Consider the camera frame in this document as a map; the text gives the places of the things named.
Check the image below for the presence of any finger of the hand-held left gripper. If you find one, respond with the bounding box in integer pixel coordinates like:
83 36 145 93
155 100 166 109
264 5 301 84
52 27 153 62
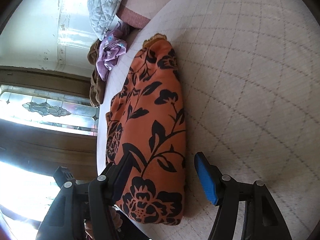
54 166 76 186

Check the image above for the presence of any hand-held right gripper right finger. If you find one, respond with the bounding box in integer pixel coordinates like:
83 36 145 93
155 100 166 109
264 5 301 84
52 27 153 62
194 151 286 240

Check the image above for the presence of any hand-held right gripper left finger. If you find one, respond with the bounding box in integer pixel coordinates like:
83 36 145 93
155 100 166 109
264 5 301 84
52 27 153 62
35 152 133 240

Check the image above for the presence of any orange black floral garment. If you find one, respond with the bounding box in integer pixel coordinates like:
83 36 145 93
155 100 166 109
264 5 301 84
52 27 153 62
105 33 187 226

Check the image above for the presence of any stained glass window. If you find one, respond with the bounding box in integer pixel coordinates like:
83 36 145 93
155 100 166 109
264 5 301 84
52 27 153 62
0 84 99 137

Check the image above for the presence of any brown cloth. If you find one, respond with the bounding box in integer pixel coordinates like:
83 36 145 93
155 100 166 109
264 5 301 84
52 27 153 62
87 41 107 108

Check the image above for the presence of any white quilted bed cover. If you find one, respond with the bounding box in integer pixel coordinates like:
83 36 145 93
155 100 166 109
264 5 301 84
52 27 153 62
96 0 320 240

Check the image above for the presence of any purple cloth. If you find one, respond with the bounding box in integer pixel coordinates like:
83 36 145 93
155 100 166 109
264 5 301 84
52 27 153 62
96 22 128 81

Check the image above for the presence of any pink cushion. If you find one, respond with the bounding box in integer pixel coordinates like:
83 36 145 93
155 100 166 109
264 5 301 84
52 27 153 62
117 4 151 30

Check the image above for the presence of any grey quilted blanket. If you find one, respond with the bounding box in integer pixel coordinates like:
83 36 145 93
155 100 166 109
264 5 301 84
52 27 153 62
87 0 137 41

